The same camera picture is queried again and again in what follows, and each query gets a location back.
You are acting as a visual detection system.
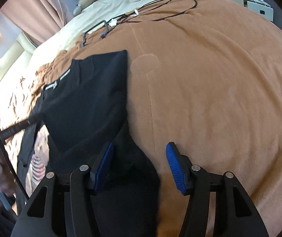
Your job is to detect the black teddy bear t-shirt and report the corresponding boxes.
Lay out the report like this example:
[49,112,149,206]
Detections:
[12,50,160,236]

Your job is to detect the orange brown blanket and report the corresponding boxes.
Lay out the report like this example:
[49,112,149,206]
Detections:
[0,0,282,237]

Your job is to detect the pink left curtain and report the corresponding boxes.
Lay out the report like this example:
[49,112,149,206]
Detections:
[1,0,67,45]

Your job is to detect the pale yellow bed sheet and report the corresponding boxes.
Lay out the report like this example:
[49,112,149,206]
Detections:
[0,0,155,84]

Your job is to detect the cream bedside drawer cabinet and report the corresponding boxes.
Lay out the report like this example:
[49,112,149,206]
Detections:
[232,0,274,22]

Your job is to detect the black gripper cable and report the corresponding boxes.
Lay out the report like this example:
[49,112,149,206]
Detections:
[0,113,29,200]

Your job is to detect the black tangled cable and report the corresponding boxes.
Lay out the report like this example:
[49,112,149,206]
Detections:
[80,0,197,49]

